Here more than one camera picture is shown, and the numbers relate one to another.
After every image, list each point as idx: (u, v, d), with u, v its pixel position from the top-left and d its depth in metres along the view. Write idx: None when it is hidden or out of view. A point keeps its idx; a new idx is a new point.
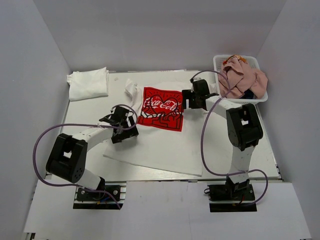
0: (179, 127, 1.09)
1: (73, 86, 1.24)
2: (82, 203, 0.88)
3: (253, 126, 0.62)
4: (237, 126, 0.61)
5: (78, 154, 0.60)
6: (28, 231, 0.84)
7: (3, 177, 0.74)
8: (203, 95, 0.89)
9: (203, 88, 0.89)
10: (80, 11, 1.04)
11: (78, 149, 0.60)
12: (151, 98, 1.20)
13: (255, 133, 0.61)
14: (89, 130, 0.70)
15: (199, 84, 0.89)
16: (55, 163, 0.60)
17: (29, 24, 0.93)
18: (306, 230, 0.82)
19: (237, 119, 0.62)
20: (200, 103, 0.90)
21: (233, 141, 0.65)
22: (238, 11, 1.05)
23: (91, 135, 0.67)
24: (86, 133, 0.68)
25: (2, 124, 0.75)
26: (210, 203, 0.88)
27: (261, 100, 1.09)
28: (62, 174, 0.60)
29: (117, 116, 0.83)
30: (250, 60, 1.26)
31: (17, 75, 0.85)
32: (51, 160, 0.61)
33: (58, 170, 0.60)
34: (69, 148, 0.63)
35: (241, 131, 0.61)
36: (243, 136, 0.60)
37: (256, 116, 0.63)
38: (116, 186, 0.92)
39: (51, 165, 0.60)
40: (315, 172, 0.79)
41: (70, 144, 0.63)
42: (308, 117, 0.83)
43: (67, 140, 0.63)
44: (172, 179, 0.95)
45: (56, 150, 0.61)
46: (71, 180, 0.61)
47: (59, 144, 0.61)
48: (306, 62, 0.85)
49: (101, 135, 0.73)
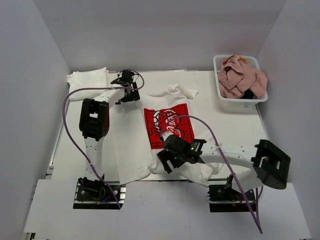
0: (152, 145, 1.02)
1: (73, 86, 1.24)
2: (82, 203, 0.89)
3: (281, 159, 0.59)
4: (271, 171, 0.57)
5: (103, 113, 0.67)
6: (28, 231, 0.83)
7: (3, 177, 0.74)
8: (188, 151, 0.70)
9: (181, 143, 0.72)
10: (80, 11, 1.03)
11: (104, 109, 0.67)
12: (175, 114, 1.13)
13: (285, 162, 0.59)
14: (105, 93, 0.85)
15: (174, 142, 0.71)
16: (86, 122, 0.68)
17: (28, 23, 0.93)
18: (305, 230, 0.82)
19: (265, 164, 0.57)
20: (193, 160, 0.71)
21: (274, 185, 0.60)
22: (238, 12, 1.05)
23: (109, 97, 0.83)
24: (104, 96, 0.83)
25: (3, 124, 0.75)
26: (210, 203, 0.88)
27: (261, 100, 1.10)
28: (93, 131, 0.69)
29: (125, 78, 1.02)
30: (250, 60, 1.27)
31: (17, 75, 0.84)
32: (82, 120, 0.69)
33: (90, 128, 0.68)
34: (93, 110, 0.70)
35: (276, 172, 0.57)
36: (281, 176, 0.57)
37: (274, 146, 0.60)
38: (117, 186, 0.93)
39: (82, 125, 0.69)
40: (315, 172, 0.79)
41: (94, 107, 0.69)
42: (308, 117, 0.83)
43: (91, 103, 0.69)
44: (172, 179, 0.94)
45: (83, 112, 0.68)
46: (101, 134, 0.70)
47: (85, 108, 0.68)
48: (306, 62, 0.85)
49: (115, 95, 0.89)
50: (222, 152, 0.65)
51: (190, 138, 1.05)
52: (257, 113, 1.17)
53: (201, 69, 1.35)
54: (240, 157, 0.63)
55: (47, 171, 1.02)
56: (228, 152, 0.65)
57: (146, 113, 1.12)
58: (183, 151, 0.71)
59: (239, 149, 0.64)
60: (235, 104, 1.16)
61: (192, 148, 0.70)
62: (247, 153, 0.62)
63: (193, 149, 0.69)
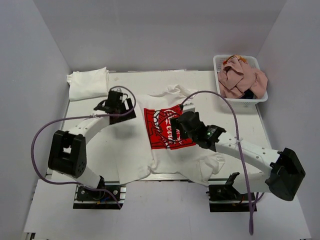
0: (152, 145, 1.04)
1: (73, 85, 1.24)
2: (82, 203, 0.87)
3: (298, 174, 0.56)
4: (287, 183, 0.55)
5: (77, 149, 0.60)
6: (28, 231, 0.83)
7: (3, 176, 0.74)
8: (204, 135, 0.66)
9: (197, 124, 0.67)
10: (80, 11, 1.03)
11: (77, 144, 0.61)
12: (175, 114, 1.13)
13: (300, 178, 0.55)
14: (84, 123, 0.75)
15: (192, 121, 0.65)
16: (57, 159, 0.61)
17: (28, 23, 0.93)
18: (305, 230, 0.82)
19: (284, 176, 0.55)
20: (205, 145, 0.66)
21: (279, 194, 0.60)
22: (238, 12, 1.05)
23: (88, 128, 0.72)
24: (82, 127, 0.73)
25: (3, 123, 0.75)
26: (210, 203, 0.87)
27: (261, 100, 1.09)
28: (64, 170, 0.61)
29: (112, 102, 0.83)
30: (250, 60, 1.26)
31: (17, 75, 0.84)
32: (52, 157, 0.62)
33: (61, 167, 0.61)
34: (67, 144, 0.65)
35: (291, 185, 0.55)
36: (295, 190, 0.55)
37: (297, 159, 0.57)
38: (116, 186, 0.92)
39: (52, 163, 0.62)
40: (315, 172, 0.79)
41: (68, 140, 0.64)
42: (308, 117, 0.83)
43: (64, 136, 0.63)
44: (173, 179, 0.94)
45: (55, 148, 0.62)
46: (76, 173, 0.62)
47: (57, 142, 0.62)
48: (306, 62, 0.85)
49: (97, 125, 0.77)
50: (240, 147, 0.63)
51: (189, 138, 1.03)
52: (257, 113, 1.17)
53: (201, 69, 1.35)
54: (258, 159, 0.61)
55: (47, 171, 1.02)
56: (247, 150, 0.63)
57: (146, 113, 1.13)
58: (197, 134, 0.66)
59: (260, 150, 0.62)
60: (235, 104, 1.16)
61: (209, 134, 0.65)
62: (266, 155, 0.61)
63: (211, 135, 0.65)
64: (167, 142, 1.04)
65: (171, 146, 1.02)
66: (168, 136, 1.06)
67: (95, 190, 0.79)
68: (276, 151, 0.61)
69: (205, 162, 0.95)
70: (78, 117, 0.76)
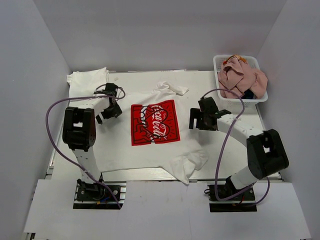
0: (135, 142, 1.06)
1: (73, 85, 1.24)
2: (82, 203, 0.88)
3: (277, 156, 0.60)
4: (259, 157, 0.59)
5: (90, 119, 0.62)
6: (28, 231, 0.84)
7: (3, 177, 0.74)
8: (212, 113, 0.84)
9: (211, 106, 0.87)
10: (80, 10, 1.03)
11: (88, 116, 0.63)
12: (162, 109, 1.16)
13: (279, 161, 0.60)
14: (90, 101, 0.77)
15: (205, 102, 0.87)
16: (70, 132, 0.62)
17: (28, 24, 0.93)
18: (305, 230, 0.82)
19: (260, 149, 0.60)
20: (210, 121, 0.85)
21: (254, 172, 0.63)
22: (238, 12, 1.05)
23: (94, 104, 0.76)
24: (88, 104, 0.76)
25: (3, 123, 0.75)
26: (210, 203, 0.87)
27: (261, 100, 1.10)
28: (78, 141, 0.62)
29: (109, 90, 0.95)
30: (250, 60, 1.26)
31: (17, 75, 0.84)
32: (65, 131, 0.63)
33: (74, 139, 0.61)
34: (78, 119, 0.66)
35: (264, 161, 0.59)
36: (266, 167, 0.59)
37: (280, 144, 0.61)
38: (116, 186, 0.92)
39: (66, 136, 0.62)
40: (315, 172, 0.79)
41: (78, 115, 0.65)
42: (308, 117, 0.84)
43: (75, 112, 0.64)
44: (173, 179, 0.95)
45: (67, 122, 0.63)
46: (89, 144, 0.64)
47: (68, 116, 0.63)
48: (306, 62, 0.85)
49: (99, 104, 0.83)
50: (234, 122, 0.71)
51: (174, 134, 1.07)
52: (257, 113, 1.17)
53: (201, 69, 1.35)
54: (243, 133, 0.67)
55: (47, 171, 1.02)
56: (238, 125, 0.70)
57: (132, 110, 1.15)
58: (209, 112, 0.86)
59: (248, 127, 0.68)
60: (235, 104, 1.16)
61: (217, 113, 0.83)
62: (251, 131, 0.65)
63: (217, 113, 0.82)
64: (153, 137, 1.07)
65: (156, 141, 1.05)
66: (154, 131, 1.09)
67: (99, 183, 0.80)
68: (263, 130, 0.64)
69: (188, 159, 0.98)
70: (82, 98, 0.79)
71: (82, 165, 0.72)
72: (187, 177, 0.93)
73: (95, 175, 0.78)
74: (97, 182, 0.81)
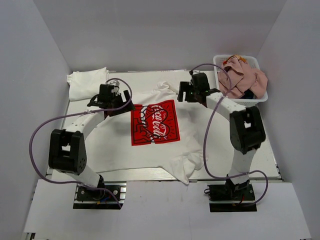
0: (135, 142, 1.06)
1: (73, 85, 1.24)
2: (82, 203, 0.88)
3: (256, 130, 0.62)
4: (239, 129, 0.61)
5: (76, 146, 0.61)
6: (28, 231, 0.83)
7: (3, 177, 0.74)
8: (203, 92, 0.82)
9: (204, 83, 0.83)
10: (80, 10, 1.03)
11: (75, 141, 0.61)
12: (162, 109, 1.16)
13: (258, 135, 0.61)
14: (80, 119, 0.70)
15: (199, 79, 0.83)
16: (57, 159, 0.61)
17: (28, 23, 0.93)
18: (306, 230, 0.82)
19: (241, 123, 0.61)
20: (200, 99, 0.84)
21: (235, 144, 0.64)
22: (238, 12, 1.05)
23: (84, 124, 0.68)
24: (79, 123, 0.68)
25: (3, 123, 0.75)
26: (210, 203, 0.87)
27: (261, 100, 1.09)
28: (66, 168, 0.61)
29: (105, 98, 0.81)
30: (250, 60, 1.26)
31: (17, 76, 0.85)
32: (52, 157, 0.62)
33: (61, 166, 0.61)
34: (66, 141, 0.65)
35: (243, 134, 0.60)
36: (246, 140, 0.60)
37: (260, 120, 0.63)
38: (116, 186, 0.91)
39: (52, 163, 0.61)
40: (315, 172, 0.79)
41: (66, 138, 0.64)
42: (307, 117, 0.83)
43: (62, 135, 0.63)
44: (172, 179, 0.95)
45: (54, 146, 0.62)
46: (78, 170, 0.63)
47: (55, 141, 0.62)
48: (305, 61, 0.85)
49: (92, 121, 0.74)
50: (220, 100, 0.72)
51: (174, 134, 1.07)
52: None
53: (201, 69, 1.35)
54: (228, 109, 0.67)
55: (47, 171, 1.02)
56: (225, 102, 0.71)
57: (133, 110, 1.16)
58: (199, 90, 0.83)
59: (232, 103, 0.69)
60: None
61: (207, 91, 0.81)
62: (235, 108, 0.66)
63: (208, 92, 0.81)
64: (153, 137, 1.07)
65: (156, 141, 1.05)
66: (154, 131, 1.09)
67: (96, 189, 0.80)
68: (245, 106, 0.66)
69: (188, 159, 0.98)
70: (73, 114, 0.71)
71: (80, 180, 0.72)
72: (187, 177, 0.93)
73: (94, 181, 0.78)
74: (96, 188, 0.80)
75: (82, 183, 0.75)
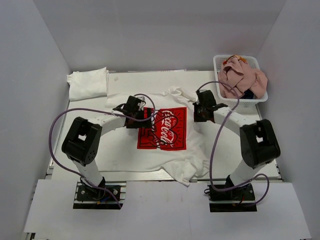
0: (140, 145, 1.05)
1: (73, 85, 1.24)
2: (82, 203, 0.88)
3: (270, 145, 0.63)
4: (252, 144, 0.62)
5: (93, 136, 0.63)
6: (28, 231, 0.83)
7: (3, 177, 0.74)
8: (210, 107, 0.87)
9: (210, 100, 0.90)
10: (80, 11, 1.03)
11: (94, 132, 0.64)
12: (173, 116, 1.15)
13: (272, 151, 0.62)
14: (103, 116, 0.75)
15: (205, 95, 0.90)
16: (71, 143, 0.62)
17: (28, 24, 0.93)
18: (306, 230, 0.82)
19: (252, 138, 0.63)
20: (207, 114, 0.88)
21: (248, 160, 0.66)
22: (238, 12, 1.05)
23: (105, 121, 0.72)
24: (100, 119, 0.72)
25: (2, 123, 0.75)
26: (210, 203, 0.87)
27: (261, 100, 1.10)
28: (75, 155, 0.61)
29: (130, 107, 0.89)
30: (250, 60, 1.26)
31: (17, 75, 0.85)
32: (67, 140, 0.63)
33: (72, 150, 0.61)
34: (83, 131, 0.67)
35: (257, 148, 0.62)
36: (258, 155, 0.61)
37: (272, 134, 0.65)
38: (116, 186, 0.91)
39: (65, 146, 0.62)
40: (315, 172, 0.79)
41: (84, 128, 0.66)
42: (307, 117, 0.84)
43: (82, 124, 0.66)
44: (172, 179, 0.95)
45: (72, 131, 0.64)
46: (85, 161, 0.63)
47: (75, 126, 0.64)
48: (305, 62, 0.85)
49: (113, 122, 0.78)
50: (229, 114, 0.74)
51: (181, 142, 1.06)
52: (257, 113, 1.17)
53: (202, 69, 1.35)
54: (237, 122, 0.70)
55: (47, 171, 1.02)
56: (233, 116, 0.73)
57: None
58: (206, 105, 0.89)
59: (242, 117, 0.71)
60: (235, 104, 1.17)
61: (214, 106, 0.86)
62: (245, 121, 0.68)
63: (215, 107, 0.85)
64: (159, 143, 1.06)
65: (162, 146, 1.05)
66: (161, 136, 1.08)
67: (97, 187, 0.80)
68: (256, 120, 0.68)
69: (190, 162, 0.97)
70: (98, 111, 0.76)
71: (83, 173, 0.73)
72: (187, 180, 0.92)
73: (95, 180, 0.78)
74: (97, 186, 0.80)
75: (84, 178, 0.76)
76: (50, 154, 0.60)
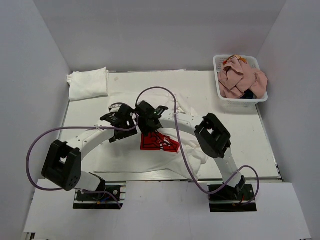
0: (144, 146, 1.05)
1: (73, 85, 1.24)
2: (82, 203, 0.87)
3: (222, 133, 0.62)
4: (209, 139, 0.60)
5: (72, 164, 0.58)
6: (28, 231, 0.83)
7: (3, 176, 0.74)
8: (152, 114, 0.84)
9: (148, 109, 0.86)
10: (80, 11, 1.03)
11: (71, 160, 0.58)
12: None
13: (224, 137, 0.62)
14: (85, 134, 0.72)
15: (142, 105, 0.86)
16: (50, 170, 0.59)
17: (28, 23, 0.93)
18: (306, 230, 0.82)
19: (205, 132, 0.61)
20: (153, 123, 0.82)
21: (211, 155, 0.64)
22: (238, 12, 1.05)
23: (87, 141, 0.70)
24: (82, 138, 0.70)
25: (2, 123, 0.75)
26: (210, 204, 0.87)
27: (261, 100, 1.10)
28: (56, 181, 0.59)
29: (121, 115, 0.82)
30: (250, 60, 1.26)
31: (17, 75, 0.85)
32: (46, 167, 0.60)
33: (54, 178, 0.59)
34: (65, 154, 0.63)
35: (214, 141, 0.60)
36: (217, 146, 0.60)
37: (219, 122, 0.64)
38: (116, 186, 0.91)
39: (45, 172, 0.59)
40: (315, 172, 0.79)
41: (64, 151, 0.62)
42: (307, 117, 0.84)
43: (62, 147, 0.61)
44: (173, 179, 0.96)
45: (51, 156, 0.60)
46: (68, 186, 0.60)
47: (53, 151, 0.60)
48: (306, 61, 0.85)
49: (100, 137, 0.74)
50: (176, 119, 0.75)
51: (174, 144, 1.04)
52: (257, 113, 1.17)
53: (201, 69, 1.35)
54: (188, 125, 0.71)
55: None
56: (181, 119, 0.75)
57: None
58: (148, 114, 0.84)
59: (190, 117, 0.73)
60: (236, 104, 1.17)
61: (155, 112, 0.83)
62: (194, 122, 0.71)
63: (156, 112, 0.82)
64: (162, 144, 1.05)
65: (165, 148, 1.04)
66: (164, 138, 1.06)
67: (94, 192, 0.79)
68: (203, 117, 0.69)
69: (193, 156, 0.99)
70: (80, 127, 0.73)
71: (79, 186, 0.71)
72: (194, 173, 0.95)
73: (93, 185, 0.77)
74: (95, 192, 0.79)
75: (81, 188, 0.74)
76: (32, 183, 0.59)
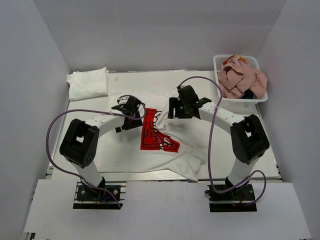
0: (144, 146, 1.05)
1: (73, 85, 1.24)
2: (82, 203, 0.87)
3: (259, 139, 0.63)
4: (244, 141, 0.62)
5: (91, 138, 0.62)
6: (28, 231, 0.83)
7: (3, 177, 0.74)
8: (194, 103, 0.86)
9: (191, 95, 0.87)
10: (80, 11, 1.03)
11: (91, 134, 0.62)
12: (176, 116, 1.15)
13: (261, 143, 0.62)
14: (100, 117, 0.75)
15: (186, 92, 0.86)
16: (68, 146, 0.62)
17: (29, 23, 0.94)
18: (305, 230, 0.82)
19: (243, 134, 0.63)
20: (192, 111, 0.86)
21: (240, 156, 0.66)
22: (237, 11, 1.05)
23: (103, 122, 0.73)
24: (98, 120, 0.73)
25: (2, 124, 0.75)
26: (210, 204, 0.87)
27: (261, 100, 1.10)
28: (73, 157, 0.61)
29: (129, 106, 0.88)
30: (250, 60, 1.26)
31: (17, 75, 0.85)
32: (64, 143, 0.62)
33: (71, 153, 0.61)
34: (81, 133, 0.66)
35: (249, 144, 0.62)
36: (251, 150, 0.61)
37: (260, 128, 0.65)
38: (116, 186, 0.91)
39: (63, 148, 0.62)
40: (315, 172, 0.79)
41: (82, 129, 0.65)
42: (307, 117, 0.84)
43: (80, 125, 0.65)
44: (173, 179, 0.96)
45: (69, 133, 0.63)
46: (84, 164, 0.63)
47: (72, 128, 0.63)
48: (306, 61, 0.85)
49: (112, 122, 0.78)
50: (215, 112, 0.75)
51: (174, 144, 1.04)
52: (257, 113, 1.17)
53: (202, 69, 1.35)
54: (226, 120, 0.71)
55: (47, 171, 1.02)
56: (220, 114, 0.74)
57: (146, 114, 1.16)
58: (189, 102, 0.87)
59: (230, 114, 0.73)
60: (236, 104, 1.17)
61: (197, 102, 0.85)
62: (233, 119, 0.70)
63: (198, 103, 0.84)
64: (162, 144, 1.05)
65: (165, 148, 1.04)
66: (164, 138, 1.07)
67: (96, 188, 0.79)
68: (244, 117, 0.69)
69: (193, 155, 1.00)
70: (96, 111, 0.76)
71: (82, 175, 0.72)
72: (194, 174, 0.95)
73: (95, 180, 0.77)
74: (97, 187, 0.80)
75: (83, 179, 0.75)
76: (48, 158, 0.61)
